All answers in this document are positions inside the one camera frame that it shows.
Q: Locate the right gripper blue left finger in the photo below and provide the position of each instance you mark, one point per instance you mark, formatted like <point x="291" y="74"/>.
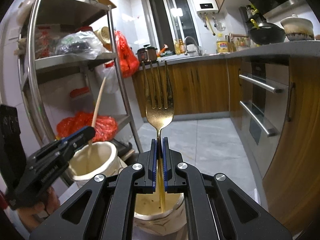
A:
<point x="152" y="164"/>

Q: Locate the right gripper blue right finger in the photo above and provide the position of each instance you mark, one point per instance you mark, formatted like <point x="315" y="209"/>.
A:
<point x="166" y="162"/>

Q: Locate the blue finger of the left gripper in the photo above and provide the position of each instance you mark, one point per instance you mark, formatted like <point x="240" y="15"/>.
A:
<point x="80" y="137"/>

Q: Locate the wooden chopstick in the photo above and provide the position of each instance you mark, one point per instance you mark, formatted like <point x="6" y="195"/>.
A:
<point x="95" y="114"/>

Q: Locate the gold metal fork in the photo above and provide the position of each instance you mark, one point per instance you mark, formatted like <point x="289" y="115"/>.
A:
<point x="159" y="111"/>

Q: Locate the person's left hand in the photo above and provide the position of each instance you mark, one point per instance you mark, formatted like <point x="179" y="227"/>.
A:
<point x="27" y="214"/>

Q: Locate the white ceramic utensil holder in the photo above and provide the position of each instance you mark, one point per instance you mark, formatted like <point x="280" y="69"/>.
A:
<point x="102" y="158"/>

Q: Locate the metal shelving rack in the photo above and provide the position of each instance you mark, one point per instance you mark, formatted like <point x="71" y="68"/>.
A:
<point x="69" y="14"/>

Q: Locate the red plastic bag hanging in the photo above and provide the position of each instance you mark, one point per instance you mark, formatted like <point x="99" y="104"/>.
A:
<point x="129" y="64"/>

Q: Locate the clear plastic bag on shelf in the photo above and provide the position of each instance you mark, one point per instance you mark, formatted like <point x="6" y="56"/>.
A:
<point x="85" y="44"/>

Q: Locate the black rice cooker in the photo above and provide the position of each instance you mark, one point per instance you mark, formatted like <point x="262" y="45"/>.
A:
<point x="147" y="54"/>

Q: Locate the chrome faucet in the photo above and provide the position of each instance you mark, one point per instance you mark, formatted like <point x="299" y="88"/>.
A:
<point x="190" y="41"/>

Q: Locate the yellow oil bottle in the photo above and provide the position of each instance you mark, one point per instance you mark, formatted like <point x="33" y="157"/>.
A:
<point x="222" y="45"/>

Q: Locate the window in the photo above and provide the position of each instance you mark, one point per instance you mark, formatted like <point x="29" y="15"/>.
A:
<point x="172" y="21"/>

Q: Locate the black wok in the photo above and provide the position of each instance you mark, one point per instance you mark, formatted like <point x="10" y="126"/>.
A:
<point x="264" y="33"/>

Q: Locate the white ceramic pot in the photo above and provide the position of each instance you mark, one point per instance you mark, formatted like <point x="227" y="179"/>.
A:
<point x="298" y="29"/>

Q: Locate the built-in oven with handles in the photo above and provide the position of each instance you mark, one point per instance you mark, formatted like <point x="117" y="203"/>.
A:
<point x="265" y="91"/>

